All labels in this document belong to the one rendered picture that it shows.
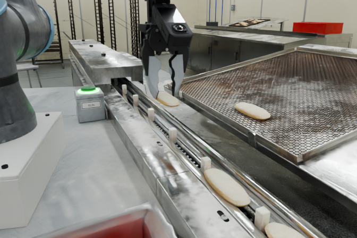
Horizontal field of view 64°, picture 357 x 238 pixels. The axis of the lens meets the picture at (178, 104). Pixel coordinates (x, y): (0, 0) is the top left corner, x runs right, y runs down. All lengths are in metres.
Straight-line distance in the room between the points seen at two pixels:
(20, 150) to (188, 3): 8.01
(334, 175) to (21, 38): 0.54
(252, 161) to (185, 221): 0.26
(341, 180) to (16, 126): 0.49
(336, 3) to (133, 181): 4.69
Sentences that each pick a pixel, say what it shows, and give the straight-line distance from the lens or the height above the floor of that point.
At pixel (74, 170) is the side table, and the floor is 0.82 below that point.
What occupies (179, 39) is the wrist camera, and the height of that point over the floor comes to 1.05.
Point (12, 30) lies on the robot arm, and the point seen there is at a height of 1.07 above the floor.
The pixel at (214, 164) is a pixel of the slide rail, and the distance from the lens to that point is 0.50.
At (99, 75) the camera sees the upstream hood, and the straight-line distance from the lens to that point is 1.02.
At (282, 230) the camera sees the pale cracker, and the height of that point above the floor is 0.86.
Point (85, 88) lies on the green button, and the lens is 0.79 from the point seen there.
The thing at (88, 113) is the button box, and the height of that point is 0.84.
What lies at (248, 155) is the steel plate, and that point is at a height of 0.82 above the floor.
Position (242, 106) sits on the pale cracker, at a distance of 0.62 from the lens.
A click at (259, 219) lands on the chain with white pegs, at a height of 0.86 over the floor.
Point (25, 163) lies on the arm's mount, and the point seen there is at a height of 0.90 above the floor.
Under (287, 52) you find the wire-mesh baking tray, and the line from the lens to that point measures 1.08.
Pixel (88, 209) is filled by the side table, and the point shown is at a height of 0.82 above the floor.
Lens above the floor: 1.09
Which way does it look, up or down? 17 degrees down
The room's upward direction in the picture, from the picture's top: straight up
